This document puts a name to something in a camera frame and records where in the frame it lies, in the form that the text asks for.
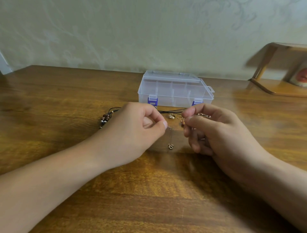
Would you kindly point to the person's left forearm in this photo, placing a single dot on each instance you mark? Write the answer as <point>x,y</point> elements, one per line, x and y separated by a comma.
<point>41,189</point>

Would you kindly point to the wooden shelf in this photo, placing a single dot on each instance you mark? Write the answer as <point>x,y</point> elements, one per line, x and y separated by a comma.
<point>280,86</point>

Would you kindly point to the clear plastic organizer box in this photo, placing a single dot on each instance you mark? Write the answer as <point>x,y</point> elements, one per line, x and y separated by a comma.
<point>175,90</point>

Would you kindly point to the white printed mug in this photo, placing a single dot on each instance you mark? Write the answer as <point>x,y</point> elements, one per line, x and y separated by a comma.
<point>301,76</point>

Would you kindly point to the person's right forearm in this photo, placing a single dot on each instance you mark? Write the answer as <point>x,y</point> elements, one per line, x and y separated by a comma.
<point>288,197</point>

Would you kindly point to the person's left hand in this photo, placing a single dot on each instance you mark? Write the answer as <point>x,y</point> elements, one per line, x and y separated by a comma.
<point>129,134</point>

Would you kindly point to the person's right hand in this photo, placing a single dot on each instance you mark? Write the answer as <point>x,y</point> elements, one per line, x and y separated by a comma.
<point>228,141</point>

